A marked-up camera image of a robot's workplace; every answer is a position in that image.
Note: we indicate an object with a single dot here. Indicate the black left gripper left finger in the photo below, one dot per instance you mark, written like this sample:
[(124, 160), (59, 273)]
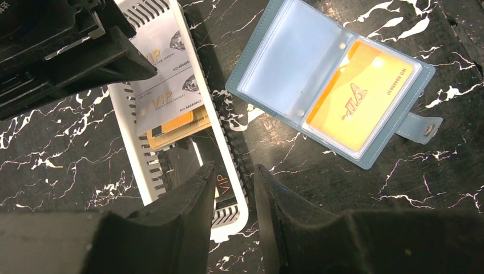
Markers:
[(170, 235)]

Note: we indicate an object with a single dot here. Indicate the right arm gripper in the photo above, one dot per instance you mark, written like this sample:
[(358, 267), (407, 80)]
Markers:
[(54, 49)]

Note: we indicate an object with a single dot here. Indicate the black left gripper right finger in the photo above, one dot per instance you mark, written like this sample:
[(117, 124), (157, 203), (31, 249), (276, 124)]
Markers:
[(296, 236)]

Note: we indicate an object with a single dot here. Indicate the white plastic basket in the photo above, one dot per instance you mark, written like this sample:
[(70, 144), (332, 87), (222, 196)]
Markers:
[(159, 171)]

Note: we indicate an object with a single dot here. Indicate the orange credit card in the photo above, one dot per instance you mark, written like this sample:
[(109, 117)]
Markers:
[(367, 85)]

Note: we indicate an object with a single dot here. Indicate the blue leather card holder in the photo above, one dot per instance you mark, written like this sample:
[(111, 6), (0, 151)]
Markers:
[(290, 58)]

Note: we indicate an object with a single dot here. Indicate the white credit card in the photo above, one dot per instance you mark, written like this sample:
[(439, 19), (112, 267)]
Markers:
[(161, 43), (158, 102)]

